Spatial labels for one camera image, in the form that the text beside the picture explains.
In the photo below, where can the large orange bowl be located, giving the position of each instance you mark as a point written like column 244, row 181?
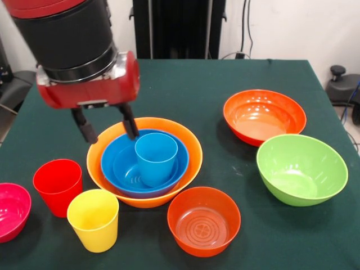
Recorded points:
column 146, row 201

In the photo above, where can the small blue bowl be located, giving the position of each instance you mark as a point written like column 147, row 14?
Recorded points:
column 126, row 168

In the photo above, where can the dark green tablecloth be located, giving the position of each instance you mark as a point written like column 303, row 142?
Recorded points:
column 253, row 239

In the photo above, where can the wide red bowl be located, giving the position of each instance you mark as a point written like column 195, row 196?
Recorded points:
column 264, row 126

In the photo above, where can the green bowl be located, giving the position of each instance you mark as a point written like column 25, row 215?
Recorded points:
column 301, row 168

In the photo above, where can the black caster base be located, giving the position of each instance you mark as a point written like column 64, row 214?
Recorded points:
column 17, row 84
column 341, row 87

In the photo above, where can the blue cup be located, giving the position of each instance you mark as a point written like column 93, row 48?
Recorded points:
column 156, row 166

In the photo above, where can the yellow cup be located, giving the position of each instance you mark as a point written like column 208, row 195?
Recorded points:
column 94, row 225

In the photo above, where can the small red bowl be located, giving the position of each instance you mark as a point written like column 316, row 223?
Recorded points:
column 204, row 205

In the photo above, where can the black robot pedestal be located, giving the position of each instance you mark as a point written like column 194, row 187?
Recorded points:
column 177, row 28

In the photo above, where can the large blue bowl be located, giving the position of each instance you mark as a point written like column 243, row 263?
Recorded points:
column 112, row 157

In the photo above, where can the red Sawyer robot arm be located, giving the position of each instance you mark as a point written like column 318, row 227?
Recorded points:
column 64, row 33

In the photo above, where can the red cup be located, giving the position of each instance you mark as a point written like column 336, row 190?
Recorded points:
column 57, row 194

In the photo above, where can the pink bowl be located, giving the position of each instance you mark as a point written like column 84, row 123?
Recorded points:
column 12, row 211

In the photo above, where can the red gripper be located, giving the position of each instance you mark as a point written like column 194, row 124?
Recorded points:
column 92, row 90

